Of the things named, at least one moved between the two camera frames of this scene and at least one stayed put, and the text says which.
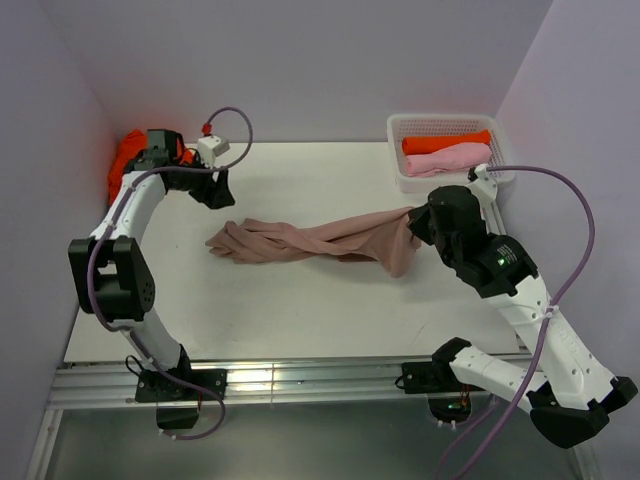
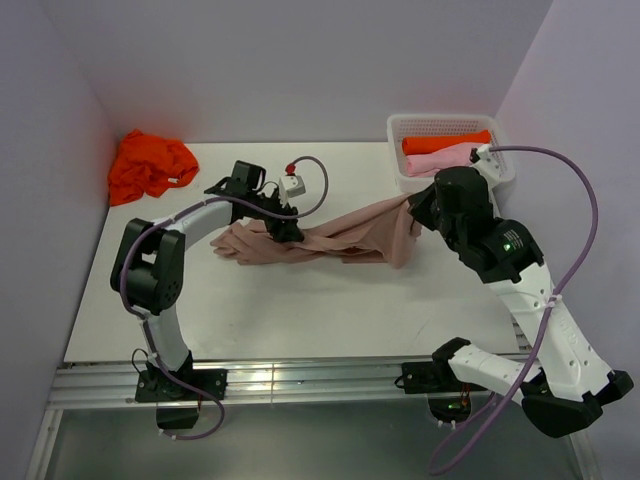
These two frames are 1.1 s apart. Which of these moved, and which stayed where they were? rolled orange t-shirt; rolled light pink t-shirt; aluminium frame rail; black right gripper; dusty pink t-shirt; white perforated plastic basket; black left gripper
Moved: black left gripper; black right gripper; dusty pink t-shirt
Stayed: rolled light pink t-shirt; aluminium frame rail; white perforated plastic basket; rolled orange t-shirt
